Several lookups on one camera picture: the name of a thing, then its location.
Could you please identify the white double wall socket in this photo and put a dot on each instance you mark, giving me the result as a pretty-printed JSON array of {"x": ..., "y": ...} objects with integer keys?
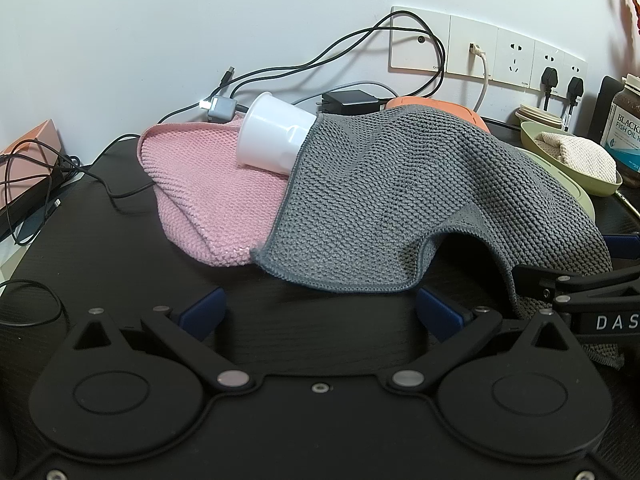
[{"x": 562, "y": 57}]

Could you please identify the pink woven cloth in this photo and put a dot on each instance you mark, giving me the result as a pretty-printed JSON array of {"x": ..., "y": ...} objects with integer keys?
[{"x": 200, "y": 195}]

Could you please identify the orange rounded object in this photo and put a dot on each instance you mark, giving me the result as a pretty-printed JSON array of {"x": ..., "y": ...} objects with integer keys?
[{"x": 435, "y": 102}]

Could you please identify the grey woven cloth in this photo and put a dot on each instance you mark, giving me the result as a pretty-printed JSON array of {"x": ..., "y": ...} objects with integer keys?
[{"x": 400, "y": 200}]

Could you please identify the pink box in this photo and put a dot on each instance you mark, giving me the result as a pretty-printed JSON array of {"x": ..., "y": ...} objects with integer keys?
[{"x": 30, "y": 147}]

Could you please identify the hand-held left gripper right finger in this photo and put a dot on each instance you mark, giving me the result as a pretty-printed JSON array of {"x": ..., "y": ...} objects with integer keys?
[{"x": 440, "y": 312}]

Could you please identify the brown supplement bottle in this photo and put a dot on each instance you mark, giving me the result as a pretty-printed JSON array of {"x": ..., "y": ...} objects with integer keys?
[{"x": 625, "y": 135}]

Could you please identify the white single wall socket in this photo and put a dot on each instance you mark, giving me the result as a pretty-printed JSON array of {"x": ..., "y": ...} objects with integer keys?
[{"x": 505, "y": 71}]

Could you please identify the light green bowl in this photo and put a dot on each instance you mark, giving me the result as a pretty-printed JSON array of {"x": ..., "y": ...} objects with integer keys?
[{"x": 531, "y": 136}]

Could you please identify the white cup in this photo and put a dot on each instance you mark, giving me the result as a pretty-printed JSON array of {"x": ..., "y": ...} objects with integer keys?
[{"x": 270, "y": 130}]

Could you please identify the white data port plate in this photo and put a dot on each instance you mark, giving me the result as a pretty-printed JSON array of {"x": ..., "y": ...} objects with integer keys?
[{"x": 460, "y": 60}]

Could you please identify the beige knitted cloth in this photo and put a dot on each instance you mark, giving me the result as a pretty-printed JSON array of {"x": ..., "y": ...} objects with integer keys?
[{"x": 580, "y": 155}]

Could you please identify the light green plate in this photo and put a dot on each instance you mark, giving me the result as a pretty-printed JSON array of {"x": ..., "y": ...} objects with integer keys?
[{"x": 575, "y": 202}]

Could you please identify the black power adapter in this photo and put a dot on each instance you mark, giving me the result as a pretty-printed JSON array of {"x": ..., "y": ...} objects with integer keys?
[{"x": 350, "y": 102}]

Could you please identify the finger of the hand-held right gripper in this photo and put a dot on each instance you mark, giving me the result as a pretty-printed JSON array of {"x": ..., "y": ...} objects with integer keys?
[
  {"x": 622, "y": 246},
  {"x": 575, "y": 287}
]

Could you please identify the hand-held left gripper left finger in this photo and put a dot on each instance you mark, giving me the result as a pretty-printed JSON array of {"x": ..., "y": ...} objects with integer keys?
[{"x": 202, "y": 310}]

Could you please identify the black box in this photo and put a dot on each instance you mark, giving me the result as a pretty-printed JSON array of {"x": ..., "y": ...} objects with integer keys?
[{"x": 25, "y": 200}]

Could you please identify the black power plug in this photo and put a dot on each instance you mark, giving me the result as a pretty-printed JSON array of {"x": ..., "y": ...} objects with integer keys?
[
  {"x": 576, "y": 89},
  {"x": 550, "y": 80}
]

